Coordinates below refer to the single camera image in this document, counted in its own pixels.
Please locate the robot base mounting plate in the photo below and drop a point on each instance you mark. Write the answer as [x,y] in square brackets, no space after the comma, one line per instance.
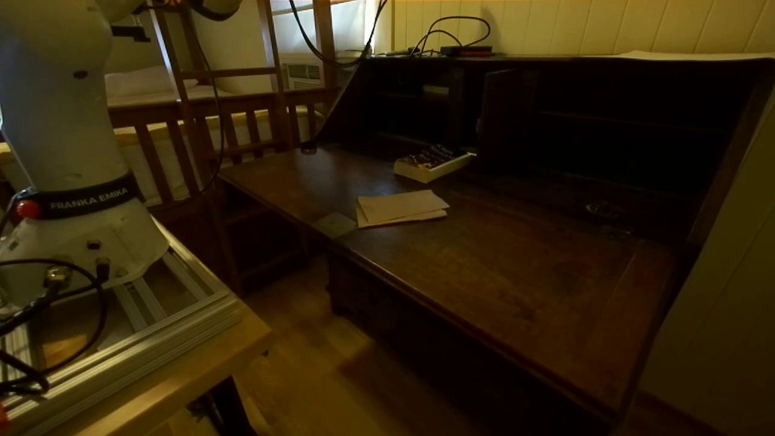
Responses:
[58,311]

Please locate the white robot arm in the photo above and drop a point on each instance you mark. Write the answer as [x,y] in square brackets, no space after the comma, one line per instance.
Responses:
[82,207]

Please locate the folded tan paper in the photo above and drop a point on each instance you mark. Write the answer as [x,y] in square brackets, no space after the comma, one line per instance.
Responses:
[391,209]

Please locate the small colourful box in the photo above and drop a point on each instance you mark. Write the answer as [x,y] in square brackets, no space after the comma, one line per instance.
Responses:
[431,163]

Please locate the dark wooden secretary desk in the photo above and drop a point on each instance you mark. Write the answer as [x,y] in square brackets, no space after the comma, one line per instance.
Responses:
[591,191]

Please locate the wooden chair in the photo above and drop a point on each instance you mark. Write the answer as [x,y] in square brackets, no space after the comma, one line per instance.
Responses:
[227,102]

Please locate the white paper sheet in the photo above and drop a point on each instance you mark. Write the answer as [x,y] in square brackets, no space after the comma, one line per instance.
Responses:
[694,56]

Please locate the wooden stand table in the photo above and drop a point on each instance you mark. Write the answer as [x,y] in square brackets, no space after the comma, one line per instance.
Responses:
[142,385]

